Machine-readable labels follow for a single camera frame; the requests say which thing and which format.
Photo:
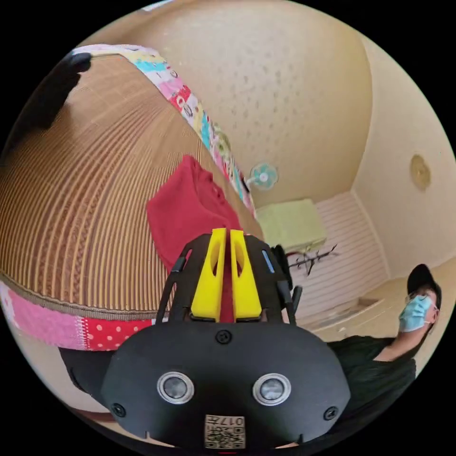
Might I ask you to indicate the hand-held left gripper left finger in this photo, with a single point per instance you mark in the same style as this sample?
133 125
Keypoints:
208 292

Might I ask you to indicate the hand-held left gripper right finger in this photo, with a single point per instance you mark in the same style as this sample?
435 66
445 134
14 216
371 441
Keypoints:
246 295

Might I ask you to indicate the red long sleeve shirt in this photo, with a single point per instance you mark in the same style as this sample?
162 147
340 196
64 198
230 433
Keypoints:
181 213

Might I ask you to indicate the black branch-shaped coat rack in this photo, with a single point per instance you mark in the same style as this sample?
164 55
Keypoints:
313 259

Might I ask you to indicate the cupboard with green cloth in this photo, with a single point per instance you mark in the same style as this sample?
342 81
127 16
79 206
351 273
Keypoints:
290 224

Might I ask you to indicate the teal electric fan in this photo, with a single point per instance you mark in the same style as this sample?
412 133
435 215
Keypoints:
264 176

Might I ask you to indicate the person's body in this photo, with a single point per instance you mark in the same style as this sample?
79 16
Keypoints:
377 374

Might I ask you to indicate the bed with woven mat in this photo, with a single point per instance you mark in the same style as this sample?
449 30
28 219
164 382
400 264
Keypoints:
78 199

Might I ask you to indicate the black garment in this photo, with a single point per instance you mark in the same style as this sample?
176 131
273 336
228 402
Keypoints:
46 99

